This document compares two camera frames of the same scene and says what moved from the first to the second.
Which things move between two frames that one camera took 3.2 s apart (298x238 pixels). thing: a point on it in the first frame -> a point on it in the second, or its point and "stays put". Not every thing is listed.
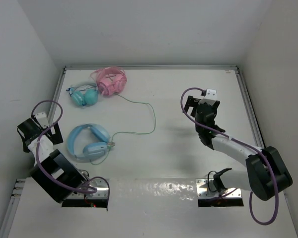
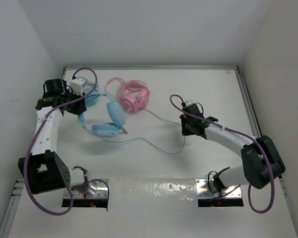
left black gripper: x=55 y=138 -> x=79 y=108
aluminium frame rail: x=151 y=67 stays put
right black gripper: x=193 y=102 -> x=186 y=132
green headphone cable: x=128 y=132 -> x=149 y=141
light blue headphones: x=94 y=149 -> x=116 y=114
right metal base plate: x=203 y=192 stays put
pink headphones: x=111 y=80 -> x=132 y=94
